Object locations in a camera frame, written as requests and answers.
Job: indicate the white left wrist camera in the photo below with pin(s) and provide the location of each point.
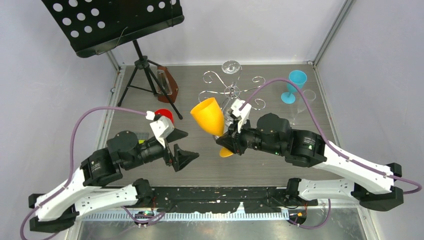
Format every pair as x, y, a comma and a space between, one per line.
162, 127

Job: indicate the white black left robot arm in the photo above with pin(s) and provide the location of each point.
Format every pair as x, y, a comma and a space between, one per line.
82, 197

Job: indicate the chrome wine glass rack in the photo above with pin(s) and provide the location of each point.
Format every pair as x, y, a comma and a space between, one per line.
228, 100

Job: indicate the blue wine glass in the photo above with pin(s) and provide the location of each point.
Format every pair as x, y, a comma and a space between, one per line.
298, 78

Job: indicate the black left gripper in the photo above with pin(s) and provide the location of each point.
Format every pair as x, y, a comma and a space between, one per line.
182, 157

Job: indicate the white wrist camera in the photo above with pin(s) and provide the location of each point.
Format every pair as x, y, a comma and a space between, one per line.
239, 111
162, 127

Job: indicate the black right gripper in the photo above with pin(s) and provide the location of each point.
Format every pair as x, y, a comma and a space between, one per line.
233, 143

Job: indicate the yellow wine glass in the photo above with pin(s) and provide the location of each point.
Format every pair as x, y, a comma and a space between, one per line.
209, 116

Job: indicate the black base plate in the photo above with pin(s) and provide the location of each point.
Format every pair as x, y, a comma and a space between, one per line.
221, 200

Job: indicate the grey building baseplate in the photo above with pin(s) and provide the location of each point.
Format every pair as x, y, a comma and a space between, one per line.
142, 136

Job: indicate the brown wooden metronome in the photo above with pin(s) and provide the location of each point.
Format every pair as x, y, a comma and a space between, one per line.
167, 81

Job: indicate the clear wine glass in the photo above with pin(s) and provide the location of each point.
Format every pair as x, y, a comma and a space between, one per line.
232, 67
310, 96

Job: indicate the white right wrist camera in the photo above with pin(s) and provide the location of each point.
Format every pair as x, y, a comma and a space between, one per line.
239, 111

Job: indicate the red wine glass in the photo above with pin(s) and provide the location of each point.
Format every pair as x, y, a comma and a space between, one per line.
165, 113

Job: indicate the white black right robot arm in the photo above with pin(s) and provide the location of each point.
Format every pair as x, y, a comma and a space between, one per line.
359, 181

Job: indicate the black music stand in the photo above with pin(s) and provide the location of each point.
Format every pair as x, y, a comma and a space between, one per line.
94, 27

